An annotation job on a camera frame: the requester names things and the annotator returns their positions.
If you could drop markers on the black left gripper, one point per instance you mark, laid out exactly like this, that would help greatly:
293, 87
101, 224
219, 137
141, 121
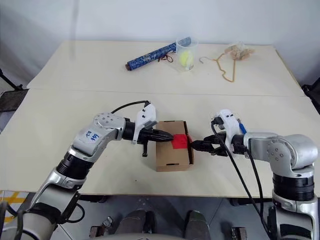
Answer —
146, 136

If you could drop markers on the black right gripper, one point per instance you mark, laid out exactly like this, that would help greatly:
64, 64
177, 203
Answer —
222, 146

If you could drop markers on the brown cardboard box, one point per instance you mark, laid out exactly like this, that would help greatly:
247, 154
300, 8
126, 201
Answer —
172, 160

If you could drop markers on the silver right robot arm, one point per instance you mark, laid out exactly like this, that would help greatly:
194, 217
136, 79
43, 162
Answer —
287, 152

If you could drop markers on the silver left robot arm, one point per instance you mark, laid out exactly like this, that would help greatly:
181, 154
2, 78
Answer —
85, 152

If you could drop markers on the red tape patch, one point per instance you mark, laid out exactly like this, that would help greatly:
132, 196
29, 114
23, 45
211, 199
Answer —
180, 141

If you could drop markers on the dark framed eyeglasses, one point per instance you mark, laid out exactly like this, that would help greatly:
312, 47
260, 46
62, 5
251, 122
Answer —
167, 58

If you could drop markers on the dark rounded shape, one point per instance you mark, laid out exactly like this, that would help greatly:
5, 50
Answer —
198, 222
136, 221

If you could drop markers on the yellow-green ball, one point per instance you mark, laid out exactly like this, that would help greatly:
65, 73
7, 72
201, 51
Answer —
185, 59

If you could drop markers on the blue patterned rolled scroll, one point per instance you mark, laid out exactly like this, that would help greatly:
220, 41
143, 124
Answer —
155, 53

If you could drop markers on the clear plastic measuring cup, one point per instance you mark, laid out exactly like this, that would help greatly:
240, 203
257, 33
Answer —
191, 50

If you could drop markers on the clear bag of wooden pegs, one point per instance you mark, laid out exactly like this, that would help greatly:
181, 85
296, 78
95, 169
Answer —
238, 52

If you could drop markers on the black equipment stand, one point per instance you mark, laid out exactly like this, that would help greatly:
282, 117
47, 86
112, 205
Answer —
312, 95

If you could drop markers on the black mesh stand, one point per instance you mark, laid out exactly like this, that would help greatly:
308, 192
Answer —
11, 100

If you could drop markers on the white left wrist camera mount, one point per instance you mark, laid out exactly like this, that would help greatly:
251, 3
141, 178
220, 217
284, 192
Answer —
147, 113

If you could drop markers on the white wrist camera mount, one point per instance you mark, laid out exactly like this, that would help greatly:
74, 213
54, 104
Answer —
147, 113
231, 125

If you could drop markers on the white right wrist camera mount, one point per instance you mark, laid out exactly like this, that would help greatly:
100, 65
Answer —
231, 125

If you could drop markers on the black table frame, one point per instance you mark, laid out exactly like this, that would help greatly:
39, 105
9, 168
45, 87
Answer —
93, 198

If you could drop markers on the brown metal foot bracket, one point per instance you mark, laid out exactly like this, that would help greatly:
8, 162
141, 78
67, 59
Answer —
238, 233
100, 228

